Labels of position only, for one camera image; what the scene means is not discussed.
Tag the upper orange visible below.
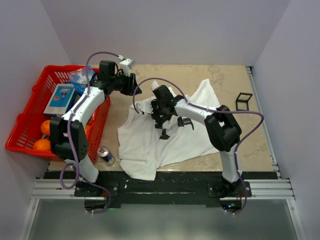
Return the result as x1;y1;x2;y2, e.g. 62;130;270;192
40;119;51;136

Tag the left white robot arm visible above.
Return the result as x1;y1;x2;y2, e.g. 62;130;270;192
49;58;142;196

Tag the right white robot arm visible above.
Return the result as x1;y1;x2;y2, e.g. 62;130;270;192
151;85;242;197

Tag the blue white razor box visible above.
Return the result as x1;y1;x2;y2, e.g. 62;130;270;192
43;83;77;117

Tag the lower orange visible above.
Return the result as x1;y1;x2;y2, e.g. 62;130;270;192
32;138;51;151

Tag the orange packet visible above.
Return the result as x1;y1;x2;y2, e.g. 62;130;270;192
84;125;90;135

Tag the blue plastic bag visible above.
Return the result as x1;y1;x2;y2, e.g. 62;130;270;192
68;65;97;96

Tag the red plastic basket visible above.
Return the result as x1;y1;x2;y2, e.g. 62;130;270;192
5;65;111;163

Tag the blue red drink can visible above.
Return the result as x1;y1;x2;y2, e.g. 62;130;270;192
97;146;115;165

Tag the black metal bracket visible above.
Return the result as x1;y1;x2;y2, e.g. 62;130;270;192
235;92;253;111

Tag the orange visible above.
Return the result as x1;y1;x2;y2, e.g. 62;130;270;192
40;119;51;136
32;138;51;151

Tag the white printed t-shirt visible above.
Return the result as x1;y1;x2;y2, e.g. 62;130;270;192
117;78;222;182

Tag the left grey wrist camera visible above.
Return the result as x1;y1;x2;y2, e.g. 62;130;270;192
119;58;135;76

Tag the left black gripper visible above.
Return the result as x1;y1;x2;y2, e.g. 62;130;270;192
110;71;142;96

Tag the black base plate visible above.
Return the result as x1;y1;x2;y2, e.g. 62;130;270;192
74;171;252;209

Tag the aluminium rail frame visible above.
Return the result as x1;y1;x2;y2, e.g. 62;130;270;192
17;65;307;240

